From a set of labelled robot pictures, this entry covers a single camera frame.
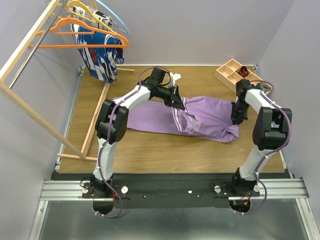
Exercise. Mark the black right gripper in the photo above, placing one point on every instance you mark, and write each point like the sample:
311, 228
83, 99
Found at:
237, 119

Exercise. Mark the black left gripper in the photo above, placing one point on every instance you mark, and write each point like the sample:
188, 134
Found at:
176, 102

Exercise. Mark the purple trousers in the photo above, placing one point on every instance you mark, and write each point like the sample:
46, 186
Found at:
203, 117

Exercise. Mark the orange plastic hanger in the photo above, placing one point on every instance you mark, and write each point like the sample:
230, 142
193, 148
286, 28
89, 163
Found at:
92, 30

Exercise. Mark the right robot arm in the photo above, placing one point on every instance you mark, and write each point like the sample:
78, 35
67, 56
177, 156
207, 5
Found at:
271, 132

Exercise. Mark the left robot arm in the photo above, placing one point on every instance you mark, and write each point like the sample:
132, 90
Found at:
112, 121

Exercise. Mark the light blue hanger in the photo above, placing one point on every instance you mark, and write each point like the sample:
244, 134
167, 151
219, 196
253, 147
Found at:
119, 23

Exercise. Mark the grey rolled item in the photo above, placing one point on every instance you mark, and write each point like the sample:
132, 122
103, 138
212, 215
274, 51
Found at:
265, 86

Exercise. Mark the wooden compartment tray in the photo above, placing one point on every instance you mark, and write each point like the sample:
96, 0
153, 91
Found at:
226, 74

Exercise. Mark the red black rolled item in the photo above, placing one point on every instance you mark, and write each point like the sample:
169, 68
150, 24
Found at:
243, 71

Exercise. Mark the blue white patterned garment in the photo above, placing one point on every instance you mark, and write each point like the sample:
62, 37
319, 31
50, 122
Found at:
101, 62

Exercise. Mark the black white printed garment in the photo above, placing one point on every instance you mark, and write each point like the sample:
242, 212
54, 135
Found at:
87, 13

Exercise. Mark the wooden clothes rack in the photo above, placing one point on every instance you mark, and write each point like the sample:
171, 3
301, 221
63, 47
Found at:
48, 84

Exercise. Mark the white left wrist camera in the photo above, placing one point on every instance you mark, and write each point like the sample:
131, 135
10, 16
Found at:
174, 77

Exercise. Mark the black mounting base plate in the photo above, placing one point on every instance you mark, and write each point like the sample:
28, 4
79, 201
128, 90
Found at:
160, 191

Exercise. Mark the aluminium rail frame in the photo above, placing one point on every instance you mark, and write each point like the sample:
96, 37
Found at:
281, 212

